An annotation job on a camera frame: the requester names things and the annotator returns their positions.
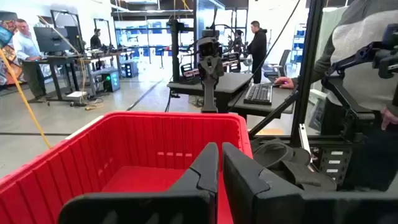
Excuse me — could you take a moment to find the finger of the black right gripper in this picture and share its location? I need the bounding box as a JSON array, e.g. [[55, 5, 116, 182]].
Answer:
[[210, 80, 218, 113], [201, 80, 211, 113]]

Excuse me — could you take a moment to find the black column stand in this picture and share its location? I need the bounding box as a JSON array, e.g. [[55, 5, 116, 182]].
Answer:
[[167, 19, 194, 83]]

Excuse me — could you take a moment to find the grey office chair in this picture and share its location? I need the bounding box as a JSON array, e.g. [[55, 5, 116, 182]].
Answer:
[[262, 49, 292, 82]]

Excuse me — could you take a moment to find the person's hand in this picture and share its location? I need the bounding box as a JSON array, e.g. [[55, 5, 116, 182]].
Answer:
[[380, 106, 398, 131], [274, 76, 295, 90]]

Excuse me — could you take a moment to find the red plastic bin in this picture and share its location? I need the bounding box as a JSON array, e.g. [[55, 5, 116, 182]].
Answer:
[[0, 111, 254, 224]]

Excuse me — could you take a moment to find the person's left hand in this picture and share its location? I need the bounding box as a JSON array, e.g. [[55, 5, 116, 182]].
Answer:
[[380, 106, 398, 131]]

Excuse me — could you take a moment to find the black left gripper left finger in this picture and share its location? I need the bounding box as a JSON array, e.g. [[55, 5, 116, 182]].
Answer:
[[58, 142, 220, 224]]

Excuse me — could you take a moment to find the black keyboard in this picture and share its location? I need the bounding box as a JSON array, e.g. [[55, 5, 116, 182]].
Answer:
[[243, 83, 274, 106]]

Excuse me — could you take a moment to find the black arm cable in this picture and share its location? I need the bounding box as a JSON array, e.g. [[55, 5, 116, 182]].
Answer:
[[211, 4, 234, 54]]

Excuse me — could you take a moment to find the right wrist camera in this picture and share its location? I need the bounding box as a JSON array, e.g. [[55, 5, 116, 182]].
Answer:
[[198, 36, 220, 58]]

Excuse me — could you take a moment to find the flat white box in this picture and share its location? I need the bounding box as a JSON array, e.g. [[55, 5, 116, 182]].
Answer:
[[65, 90, 88, 101]]

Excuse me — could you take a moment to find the yellow floor cable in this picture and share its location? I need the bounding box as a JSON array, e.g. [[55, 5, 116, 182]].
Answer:
[[0, 48, 52, 149]]

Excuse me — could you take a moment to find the dark computer monitor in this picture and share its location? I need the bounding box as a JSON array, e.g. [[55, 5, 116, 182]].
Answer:
[[33, 26, 72, 54]]

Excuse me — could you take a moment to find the black aluminium side frame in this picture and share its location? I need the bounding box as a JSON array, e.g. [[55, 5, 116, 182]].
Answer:
[[248, 0, 354, 189]]

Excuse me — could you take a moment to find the silver metal bracket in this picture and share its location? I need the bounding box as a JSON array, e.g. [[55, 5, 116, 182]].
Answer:
[[298, 123, 313, 171]]

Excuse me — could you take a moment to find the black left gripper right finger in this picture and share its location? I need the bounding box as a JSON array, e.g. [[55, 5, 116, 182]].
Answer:
[[221, 142, 398, 224]]

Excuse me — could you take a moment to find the black standing desk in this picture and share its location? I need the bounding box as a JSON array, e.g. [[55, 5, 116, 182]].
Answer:
[[22, 53, 86, 103]]

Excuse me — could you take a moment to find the shelf with blue bins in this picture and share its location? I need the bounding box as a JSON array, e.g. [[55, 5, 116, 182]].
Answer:
[[114, 18, 195, 65]]

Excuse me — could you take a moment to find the colourful wall poster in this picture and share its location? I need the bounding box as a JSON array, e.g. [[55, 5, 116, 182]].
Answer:
[[0, 19, 24, 86]]

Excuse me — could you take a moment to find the person's right hand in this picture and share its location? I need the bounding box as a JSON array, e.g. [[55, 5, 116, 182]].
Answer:
[[274, 76, 295, 90]]

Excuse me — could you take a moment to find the small black box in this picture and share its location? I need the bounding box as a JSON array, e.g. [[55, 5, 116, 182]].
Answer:
[[179, 63, 201, 85]]

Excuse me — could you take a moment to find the black computer tower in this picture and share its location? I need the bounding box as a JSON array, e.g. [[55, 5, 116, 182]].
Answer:
[[122, 60, 139, 78]]

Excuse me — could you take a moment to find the lit computer tower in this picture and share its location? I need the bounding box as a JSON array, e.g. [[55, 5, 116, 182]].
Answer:
[[101, 68, 121, 93]]

